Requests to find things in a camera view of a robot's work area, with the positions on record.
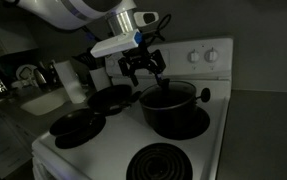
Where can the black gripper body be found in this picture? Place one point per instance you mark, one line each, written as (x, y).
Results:
(140, 56)

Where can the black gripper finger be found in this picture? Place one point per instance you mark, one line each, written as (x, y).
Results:
(159, 65)
(126, 65)

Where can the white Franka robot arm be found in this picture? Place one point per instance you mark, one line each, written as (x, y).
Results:
(66, 10)

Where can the white stove knob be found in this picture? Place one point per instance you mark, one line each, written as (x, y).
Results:
(211, 55)
(193, 56)

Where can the black cooking pot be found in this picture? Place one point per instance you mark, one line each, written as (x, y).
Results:
(169, 116)

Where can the white electric stove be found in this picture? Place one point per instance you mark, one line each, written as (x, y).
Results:
(123, 133)

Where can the white utensil holder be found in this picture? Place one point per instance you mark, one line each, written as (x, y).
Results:
(99, 79)

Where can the large black frying pan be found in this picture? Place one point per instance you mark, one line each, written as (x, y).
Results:
(108, 98)

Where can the black cooking utensils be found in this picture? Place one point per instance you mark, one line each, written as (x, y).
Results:
(88, 60)

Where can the white paper towel roll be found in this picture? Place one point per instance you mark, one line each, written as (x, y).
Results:
(71, 83)

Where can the small black frying pan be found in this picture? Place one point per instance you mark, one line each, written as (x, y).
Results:
(71, 121)

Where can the coil burner under small pan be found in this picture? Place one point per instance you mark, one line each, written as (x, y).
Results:
(83, 138)

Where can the white kitchen sink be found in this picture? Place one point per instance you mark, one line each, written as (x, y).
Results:
(44, 101)

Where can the bare black coil burner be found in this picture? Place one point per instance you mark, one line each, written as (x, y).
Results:
(159, 163)

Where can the white upper cabinet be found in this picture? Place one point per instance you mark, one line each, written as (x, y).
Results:
(6, 40)

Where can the white cabinet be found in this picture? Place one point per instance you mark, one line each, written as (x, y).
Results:
(6, 40)
(3, 143)

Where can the white lower cabinet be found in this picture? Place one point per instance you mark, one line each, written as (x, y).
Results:
(3, 143)

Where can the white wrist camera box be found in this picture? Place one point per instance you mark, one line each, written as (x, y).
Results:
(116, 43)

